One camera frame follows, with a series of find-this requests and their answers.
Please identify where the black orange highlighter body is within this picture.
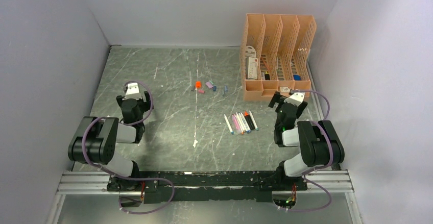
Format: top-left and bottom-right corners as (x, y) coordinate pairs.
(244, 111), (256, 131)

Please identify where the pink capped white marker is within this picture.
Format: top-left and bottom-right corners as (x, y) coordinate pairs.
(239, 113), (251, 133)

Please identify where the grey capped white marker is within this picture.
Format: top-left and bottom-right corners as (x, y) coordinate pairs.
(224, 114), (234, 135)

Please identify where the teal capped white marker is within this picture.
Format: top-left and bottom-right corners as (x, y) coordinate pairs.
(249, 111), (259, 131)

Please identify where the blue capped white marker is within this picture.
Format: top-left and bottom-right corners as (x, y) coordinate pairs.
(236, 113), (248, 133)

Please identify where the green capped orange marker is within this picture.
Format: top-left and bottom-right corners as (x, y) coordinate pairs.
(234, 113), (244, 135)

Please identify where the purple highlighter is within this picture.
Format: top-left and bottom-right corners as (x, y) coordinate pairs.
(231, 114), (239, 133)

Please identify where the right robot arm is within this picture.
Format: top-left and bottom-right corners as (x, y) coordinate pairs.
(269, 90), (345, 190)

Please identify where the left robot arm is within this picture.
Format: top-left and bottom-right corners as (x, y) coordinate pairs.
(67, 91), (153, 191)

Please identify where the blue object in organizer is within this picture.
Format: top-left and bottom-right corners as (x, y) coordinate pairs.
(293, 74), (302, 81)

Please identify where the white packaged item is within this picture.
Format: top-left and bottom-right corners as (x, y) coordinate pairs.
(244, 46), (258, 80)

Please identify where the orange mesh file organizer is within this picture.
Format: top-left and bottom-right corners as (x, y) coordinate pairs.
(239, 13), (317, 101)

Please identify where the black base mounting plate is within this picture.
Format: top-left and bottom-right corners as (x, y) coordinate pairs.
(107, 169), (307, 204)

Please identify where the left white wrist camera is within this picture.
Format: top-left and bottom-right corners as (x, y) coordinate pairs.
(124, 82), (142, 100)

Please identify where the aluminium rail frame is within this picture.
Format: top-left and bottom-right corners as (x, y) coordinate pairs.
(57, 170), (354, 195)

